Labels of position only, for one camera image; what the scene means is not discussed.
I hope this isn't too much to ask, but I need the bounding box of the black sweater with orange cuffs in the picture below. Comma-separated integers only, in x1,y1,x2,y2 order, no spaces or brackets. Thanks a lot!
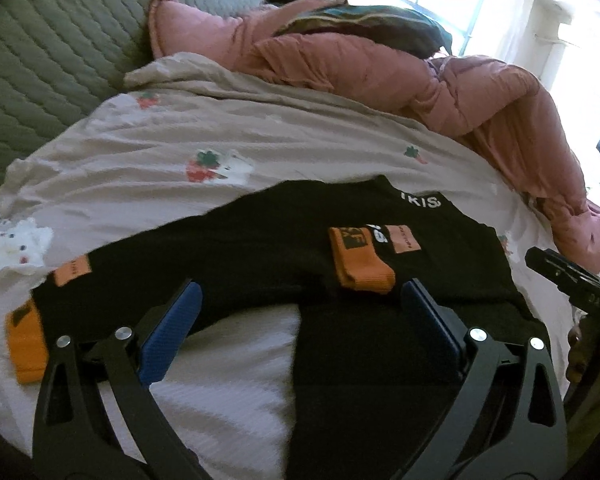
5,175,556,480

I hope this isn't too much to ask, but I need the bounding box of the dark multicoloured pillow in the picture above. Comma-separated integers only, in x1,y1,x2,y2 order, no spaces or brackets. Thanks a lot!
267,0,456,58

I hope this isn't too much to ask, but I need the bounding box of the window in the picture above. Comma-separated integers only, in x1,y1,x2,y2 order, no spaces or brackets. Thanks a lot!
395,0,496,56

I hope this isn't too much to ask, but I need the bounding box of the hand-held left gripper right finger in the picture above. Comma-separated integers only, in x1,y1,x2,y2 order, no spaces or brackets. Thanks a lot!
400,278,568,480

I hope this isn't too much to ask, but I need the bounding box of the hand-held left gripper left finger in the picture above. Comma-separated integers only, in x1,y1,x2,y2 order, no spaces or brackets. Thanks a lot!
31,279,216,480

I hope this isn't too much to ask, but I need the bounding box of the pink comforter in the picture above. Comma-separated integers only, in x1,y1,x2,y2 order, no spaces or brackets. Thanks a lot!
250,0,600,276

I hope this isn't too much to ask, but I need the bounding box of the strawberry bear print bedsheet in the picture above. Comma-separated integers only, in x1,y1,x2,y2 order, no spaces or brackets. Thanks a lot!
0,52,581,480

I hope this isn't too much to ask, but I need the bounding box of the pink ruffled pillow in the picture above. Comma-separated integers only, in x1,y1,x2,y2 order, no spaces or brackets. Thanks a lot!
147,0,261,61

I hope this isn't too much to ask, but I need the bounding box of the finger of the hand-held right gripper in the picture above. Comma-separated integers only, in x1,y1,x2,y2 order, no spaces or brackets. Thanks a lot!
524,246,583,293

